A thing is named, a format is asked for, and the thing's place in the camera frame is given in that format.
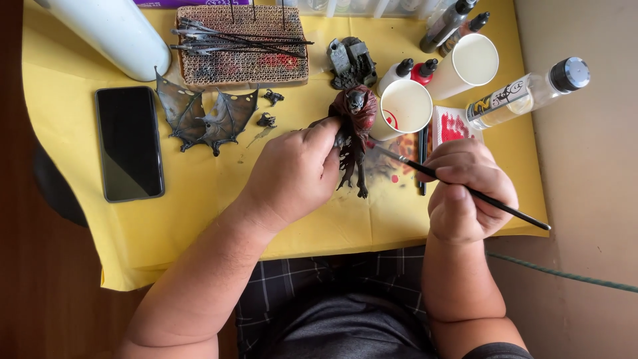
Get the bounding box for person's right hand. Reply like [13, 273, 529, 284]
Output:
[416, 138, 519, 245]

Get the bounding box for person's left hand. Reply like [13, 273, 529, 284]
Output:
[234, 117, 346, 236]

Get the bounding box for thin black paintbrush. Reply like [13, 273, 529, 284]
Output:
[366, 141, 552, 231]

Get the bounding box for dark red-cloaked monster figure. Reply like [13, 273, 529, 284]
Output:
[308, 85, 379, 199]

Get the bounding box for dark bat wing miniature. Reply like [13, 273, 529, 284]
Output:
[154, 67, 209, 153]
[195, 87, 260, 158]

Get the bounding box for red-stained paper towel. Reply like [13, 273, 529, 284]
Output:
[432, 105, 484, 151]

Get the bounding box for paint-stained palette sheet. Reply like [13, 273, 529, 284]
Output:
[366, 132, 423, 186]

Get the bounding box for yellow paper table cover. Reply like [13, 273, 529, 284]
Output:
[22, 0, 549, 292]

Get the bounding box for plaid shorts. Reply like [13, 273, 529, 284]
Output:
[235, 244, 440, 359]

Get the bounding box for corrugated cardboard block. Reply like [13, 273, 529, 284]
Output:
[174, 4, 310, 91]

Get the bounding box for white paper cup red mark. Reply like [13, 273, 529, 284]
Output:
[369, 79, 434, 142]

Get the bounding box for grey stone ruin miniature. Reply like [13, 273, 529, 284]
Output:
[326, 36, 378, 91]

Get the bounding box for clear bottle black cap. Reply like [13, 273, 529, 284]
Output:
[466, 56, 592, 131]

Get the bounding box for white dropper paint bottle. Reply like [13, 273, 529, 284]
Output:
[376, 58, 415, 98]

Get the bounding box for bundle of dark miniature spears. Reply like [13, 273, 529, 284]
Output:
[169, 17, 315, 61]

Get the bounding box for plain white paper cup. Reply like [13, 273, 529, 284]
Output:
[425, 33, 500, 101]

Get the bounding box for red dropper paint bottle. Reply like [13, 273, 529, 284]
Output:
[410, 58, 439, 87]

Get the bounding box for black smartphone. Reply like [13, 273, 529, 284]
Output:
[95, 86, 165, 203]

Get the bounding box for grey shirt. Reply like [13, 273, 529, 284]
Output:
[268, 293, 534, 359]

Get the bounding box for brown dropper bottle black cap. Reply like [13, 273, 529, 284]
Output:
[437, 11, 491, 59]

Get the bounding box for clear plastic organizer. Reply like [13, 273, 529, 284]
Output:
[278, 0, 459, 19]

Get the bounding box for tall dark dropper bottle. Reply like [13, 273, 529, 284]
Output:
[419, 0, 479, 55]

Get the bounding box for purple packet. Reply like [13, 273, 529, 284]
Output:
[133, 0, 251, 9]

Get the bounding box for large white cylinder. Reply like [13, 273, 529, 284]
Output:
[34, 0, 172, 83]

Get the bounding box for black brush handle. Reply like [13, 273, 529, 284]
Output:
[417, 125, 430, 196]

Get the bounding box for green cord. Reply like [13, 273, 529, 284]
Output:
[486, 251, 638, 294]

